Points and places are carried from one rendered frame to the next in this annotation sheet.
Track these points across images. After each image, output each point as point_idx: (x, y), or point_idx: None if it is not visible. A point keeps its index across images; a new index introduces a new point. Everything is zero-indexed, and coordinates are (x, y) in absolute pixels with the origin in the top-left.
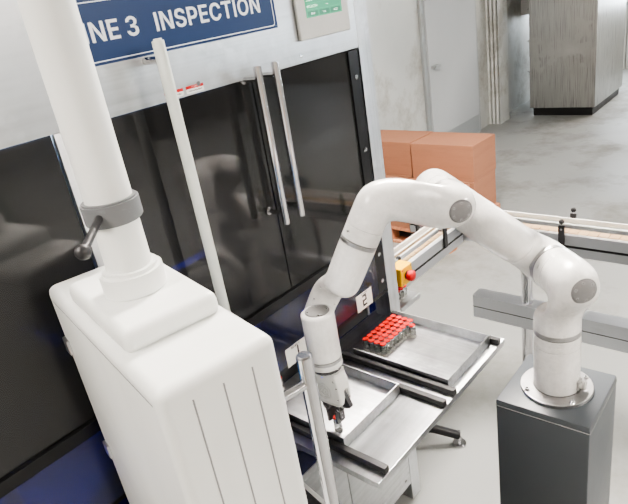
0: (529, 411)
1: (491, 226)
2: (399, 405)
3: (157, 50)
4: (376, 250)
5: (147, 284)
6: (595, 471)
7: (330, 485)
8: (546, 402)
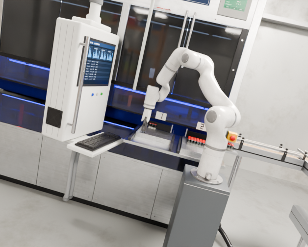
0: (185, 170)
1: (201, 77)
2: (163, 144)
3: None
4: None
5: (89, 17)
6: (188, 215)
7: (80, 78)
8: (192, 171)
